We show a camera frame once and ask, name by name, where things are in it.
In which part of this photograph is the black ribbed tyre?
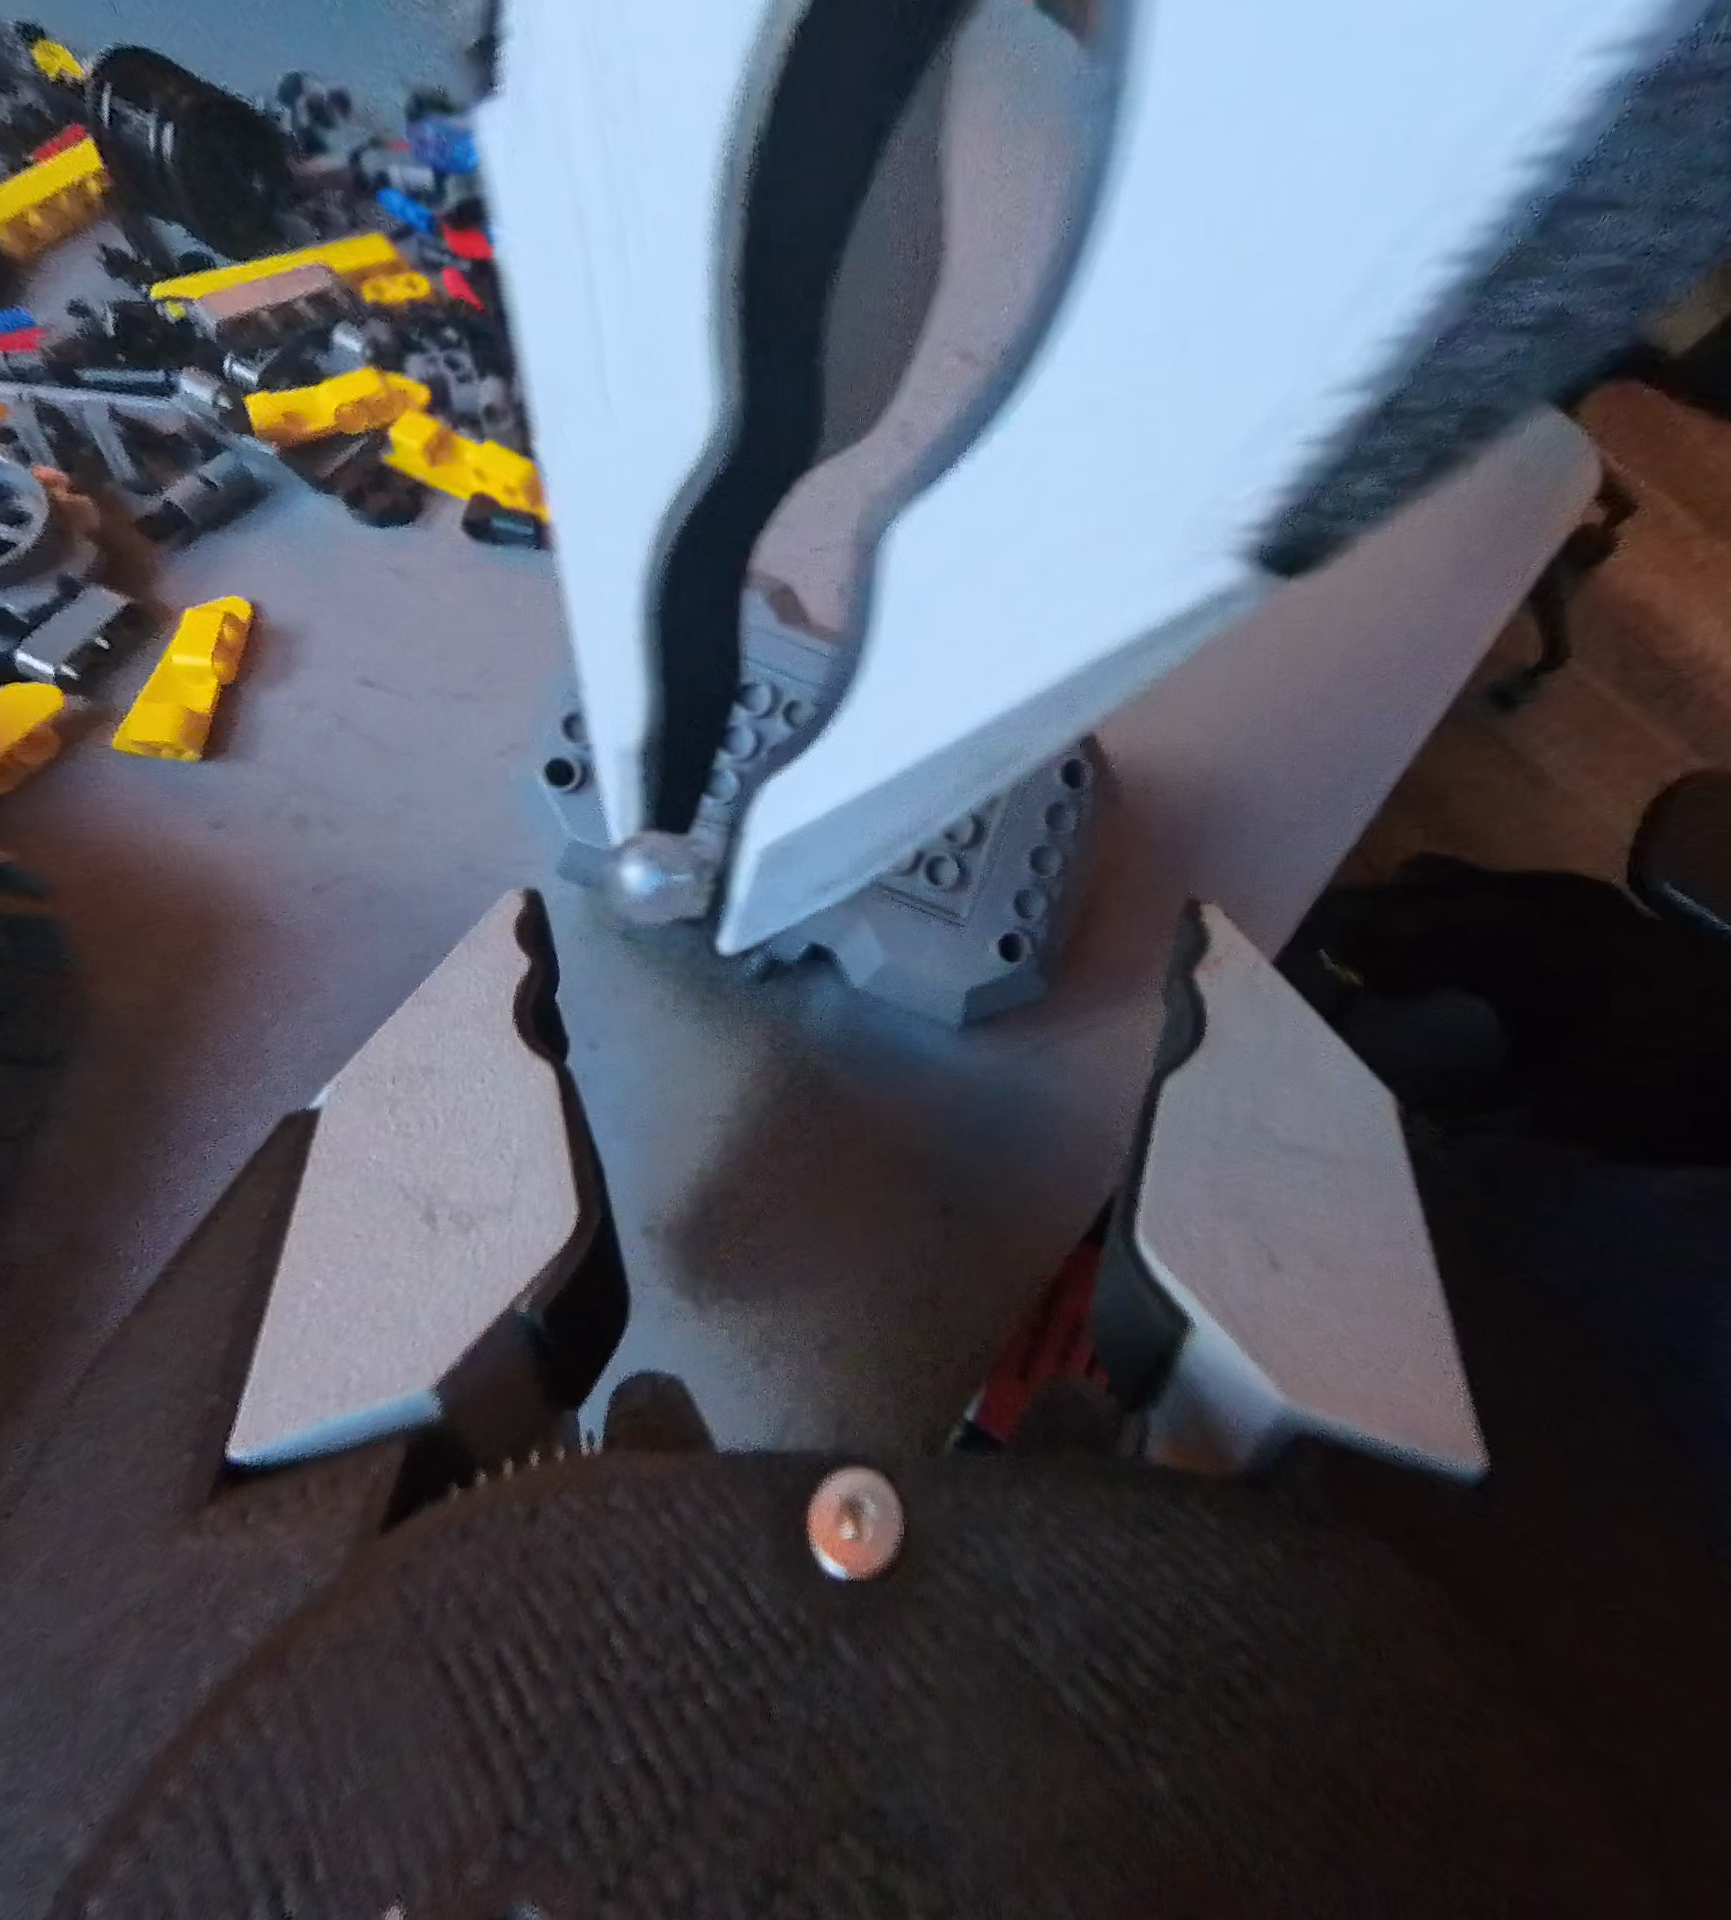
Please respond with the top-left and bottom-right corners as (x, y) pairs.
(86, 45), (298, 258)

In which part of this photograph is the clear-handled screwdriver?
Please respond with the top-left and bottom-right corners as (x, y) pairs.
(558, 829), (728, 937)

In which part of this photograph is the grey studded battery box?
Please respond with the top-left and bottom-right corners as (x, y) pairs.
(542, 584), (1108, 1031)

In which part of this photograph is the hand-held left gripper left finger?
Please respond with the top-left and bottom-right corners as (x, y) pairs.
(224, 884), (632, 1468)

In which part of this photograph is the black cloth with zip pull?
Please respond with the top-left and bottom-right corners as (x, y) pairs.
(1278, 855), (1731, 1164)

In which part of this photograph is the short yellow curved piece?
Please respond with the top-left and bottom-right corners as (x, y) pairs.
(112, 595), (256, 765)

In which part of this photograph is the pile of small brick pieces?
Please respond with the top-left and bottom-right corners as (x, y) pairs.
(0, 0), (552, 558)

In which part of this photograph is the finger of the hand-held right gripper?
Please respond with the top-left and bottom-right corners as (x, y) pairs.
(712, 0), (1688, 958)
(480, 0), (982, 847)

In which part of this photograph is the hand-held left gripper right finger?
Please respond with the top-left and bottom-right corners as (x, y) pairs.
(1088, 897), (1492, 1484)

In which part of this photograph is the black office chair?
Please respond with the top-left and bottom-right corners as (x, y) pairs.
(1488, 464), (1640, 714)

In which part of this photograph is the black chair armrest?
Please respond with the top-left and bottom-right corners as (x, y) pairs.
(1630, 772), (1731, 978)

